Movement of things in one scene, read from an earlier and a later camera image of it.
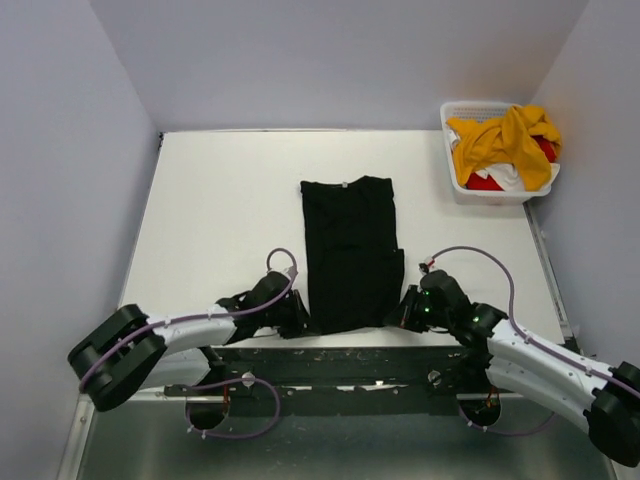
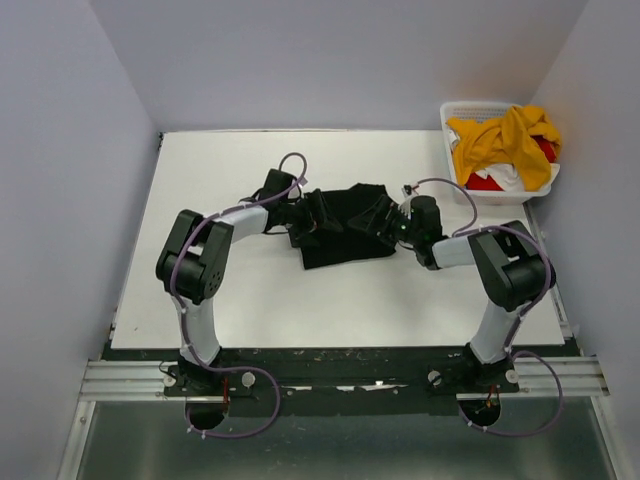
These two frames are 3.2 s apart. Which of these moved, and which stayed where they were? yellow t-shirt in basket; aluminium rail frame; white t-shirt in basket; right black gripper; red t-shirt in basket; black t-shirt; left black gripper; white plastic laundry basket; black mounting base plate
Moved: right black gripper; black t-shirt; left black gripper
Stayed: red t-shirt in basket; yellow t-shirt in basket; white plastic laundry basket; white t-shirt in basket; aluminium rail frame; black mounting base plate
